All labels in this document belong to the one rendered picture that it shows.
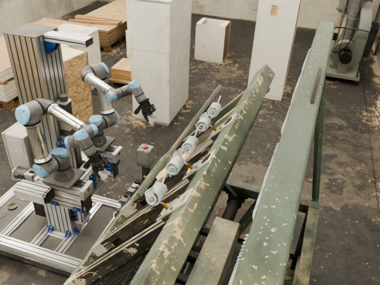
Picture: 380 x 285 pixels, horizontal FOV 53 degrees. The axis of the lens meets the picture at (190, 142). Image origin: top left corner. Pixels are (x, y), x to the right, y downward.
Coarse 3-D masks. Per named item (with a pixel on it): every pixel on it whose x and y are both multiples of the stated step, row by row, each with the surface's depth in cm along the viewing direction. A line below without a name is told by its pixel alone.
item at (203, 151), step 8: (224, 120) 210; (232, 120) 199; (216, 128) 214; (216, 136) 209; (208, 144) 218; (200, 152) 218; (192, 160) 224; (184, 168) 229; (168, 176) 237; (176, 176) 235; (168, 184) 241; (136, 200) 259; (144, 200) 256; (128, 208) 266; (136, 208) 263; (128, 216) 270
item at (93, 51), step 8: (64, 24) 618; (72, 24) 620; (64, 32) 585; (72, 32) 587; (80, 32) 588; (88, 32) 590; (96, 32) 606; (96, 40) 611; (80, 48) 573; (88, 48) 594; (96, 48) 616; (88, 56) 599; (96, 56) 621
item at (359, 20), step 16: (352, 0) 676; (368, 0) 697; (352, 16) 686; (368, 16) 666; (336, 32) 743; (352, 32) 646; (368, 32) 666; (336, 48) 693; (352, 48) 684; (336, 64) 708; (352, 64) 699
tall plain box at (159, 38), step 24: (144, 0) 460; (168, 0) 451; (144, 24) 476; (168, 24) 466; (144, 48) 493; (168, 48) 482; (144, 72) 512; (168, 72) 500; (168, 96) 519; (144, 120) 557; (168, 120) 540
